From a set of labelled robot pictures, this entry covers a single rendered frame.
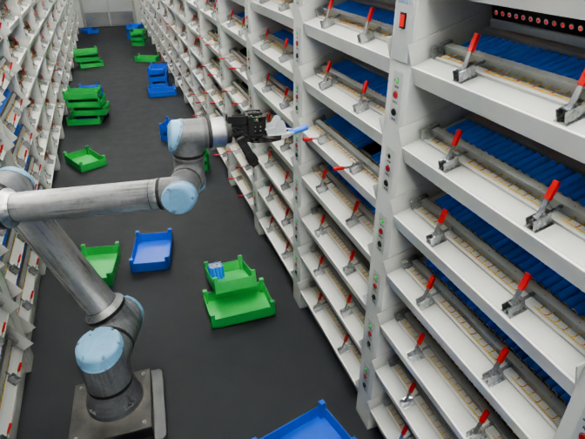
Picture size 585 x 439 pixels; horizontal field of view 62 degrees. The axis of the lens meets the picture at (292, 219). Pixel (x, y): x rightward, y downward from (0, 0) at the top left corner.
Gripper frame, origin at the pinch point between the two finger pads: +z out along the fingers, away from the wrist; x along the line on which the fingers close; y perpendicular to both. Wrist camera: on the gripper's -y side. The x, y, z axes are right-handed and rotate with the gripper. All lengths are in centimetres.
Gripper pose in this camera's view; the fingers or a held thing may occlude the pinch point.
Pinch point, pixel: (289, 133)
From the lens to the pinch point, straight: 154.7
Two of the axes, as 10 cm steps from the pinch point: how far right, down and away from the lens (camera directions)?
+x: -3.1, -4.9, 8.1
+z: 9.5, -1.2, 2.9
